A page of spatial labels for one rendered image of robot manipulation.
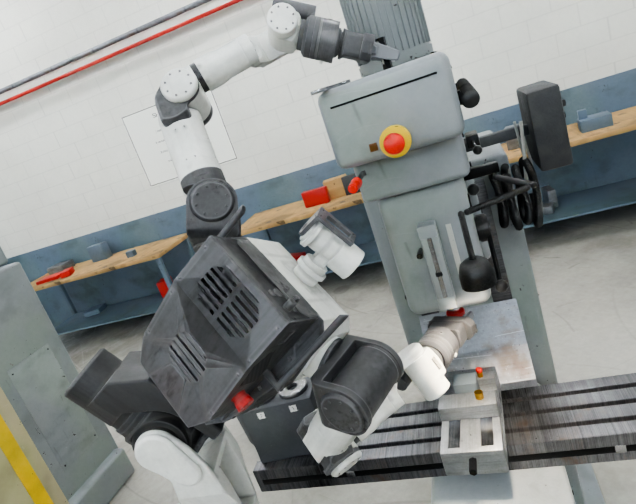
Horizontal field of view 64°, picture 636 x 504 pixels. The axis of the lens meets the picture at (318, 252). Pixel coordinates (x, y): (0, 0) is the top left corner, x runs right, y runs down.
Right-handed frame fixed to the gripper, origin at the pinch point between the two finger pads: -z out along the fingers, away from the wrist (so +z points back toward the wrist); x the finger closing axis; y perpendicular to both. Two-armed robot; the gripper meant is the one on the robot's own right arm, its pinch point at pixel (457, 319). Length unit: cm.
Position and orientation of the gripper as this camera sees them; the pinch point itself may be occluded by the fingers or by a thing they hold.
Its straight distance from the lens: 138.9
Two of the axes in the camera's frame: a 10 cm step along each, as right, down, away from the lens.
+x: -7.8, 0.7, 6.3
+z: -5.5, 4.0, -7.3
